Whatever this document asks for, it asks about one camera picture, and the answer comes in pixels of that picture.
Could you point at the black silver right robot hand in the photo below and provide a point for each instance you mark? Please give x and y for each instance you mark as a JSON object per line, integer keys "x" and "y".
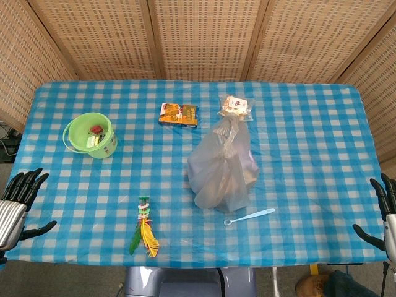
{"x": 388, "y": 216}

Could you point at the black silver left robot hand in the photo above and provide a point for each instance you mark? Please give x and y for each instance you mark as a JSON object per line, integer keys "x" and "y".
{"x": 12, "y": 210}

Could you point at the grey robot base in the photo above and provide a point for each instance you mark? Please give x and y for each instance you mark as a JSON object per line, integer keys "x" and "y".
{"x": 188, "y": 281}

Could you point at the green plastic bucket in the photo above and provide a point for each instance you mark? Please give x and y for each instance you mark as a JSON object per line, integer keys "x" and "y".
{"x": 92, "y": 139}

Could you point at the small printed food packet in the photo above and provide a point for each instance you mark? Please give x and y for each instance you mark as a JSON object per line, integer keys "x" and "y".
{"x": 95, "y": 136}

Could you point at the blue white checkered tablecloth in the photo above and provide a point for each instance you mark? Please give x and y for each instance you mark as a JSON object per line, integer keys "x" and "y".
{"x": 123, "y": 185}

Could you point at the translucent grey plastic bag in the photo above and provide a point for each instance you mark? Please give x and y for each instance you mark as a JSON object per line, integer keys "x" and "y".
{"x": 221, "y": 173}

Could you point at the clear packaged snack bag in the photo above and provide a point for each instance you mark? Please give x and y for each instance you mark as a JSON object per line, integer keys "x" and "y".
{"x": 236, "y": 106}

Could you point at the dark teal trouser leg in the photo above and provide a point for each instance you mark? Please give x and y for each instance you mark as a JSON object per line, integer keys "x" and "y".
{"x": 349, "y": 286}

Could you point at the brown shoe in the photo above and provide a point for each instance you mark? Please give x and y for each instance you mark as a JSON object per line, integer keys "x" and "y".
{"x": 312, "y": 284}

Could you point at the colourful feather shuttlecock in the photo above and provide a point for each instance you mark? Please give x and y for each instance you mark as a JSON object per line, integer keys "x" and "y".
{"x": 145, "y": 232}

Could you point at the light blue plastic spoon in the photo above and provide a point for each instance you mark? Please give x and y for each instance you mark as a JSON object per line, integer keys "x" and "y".
{"x": 250, "y": 215}

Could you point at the orange snack box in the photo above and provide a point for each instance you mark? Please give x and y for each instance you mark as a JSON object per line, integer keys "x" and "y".
{"x": 179, "y": 115}

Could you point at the woven bamboo folding screen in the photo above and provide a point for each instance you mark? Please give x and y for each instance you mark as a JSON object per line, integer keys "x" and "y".
{"x": 204, "y": 40}

